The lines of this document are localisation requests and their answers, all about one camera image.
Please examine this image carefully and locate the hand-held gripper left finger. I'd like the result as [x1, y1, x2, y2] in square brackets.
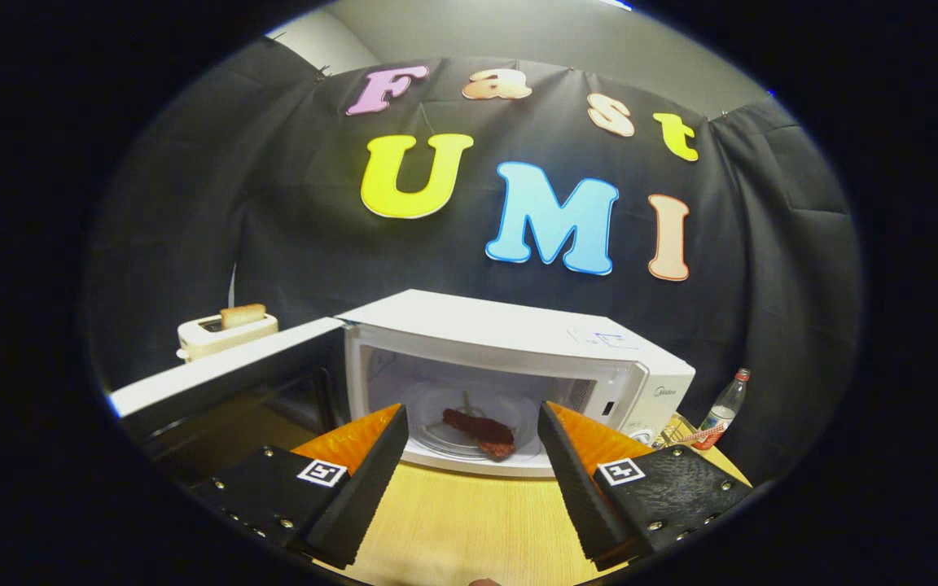
[190, 403, 410, 571]

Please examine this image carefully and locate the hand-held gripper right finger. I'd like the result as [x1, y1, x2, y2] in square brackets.
[536, 400, 755, 571]

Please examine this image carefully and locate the red-brown meat piece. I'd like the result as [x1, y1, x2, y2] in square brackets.
[442, 408, 517, 461]

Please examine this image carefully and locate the white toaster oven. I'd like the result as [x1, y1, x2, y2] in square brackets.
[108, 289, 696, 489]

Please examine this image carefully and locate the cream bread toaster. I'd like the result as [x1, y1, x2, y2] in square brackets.
[177, 312, 280, 363]

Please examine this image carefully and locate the glass turntable plate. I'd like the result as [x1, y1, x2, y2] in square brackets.
[412, 391, 543, 465]

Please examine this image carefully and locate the clear plastic water bottle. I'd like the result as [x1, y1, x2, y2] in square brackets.
[693, 368, 752, 451]

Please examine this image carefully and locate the toasted bread slice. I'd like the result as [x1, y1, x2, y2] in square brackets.
[220, 304, 267, 330]

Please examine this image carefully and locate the metal wire basket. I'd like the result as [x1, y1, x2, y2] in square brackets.
[656, 413, 702, 450]

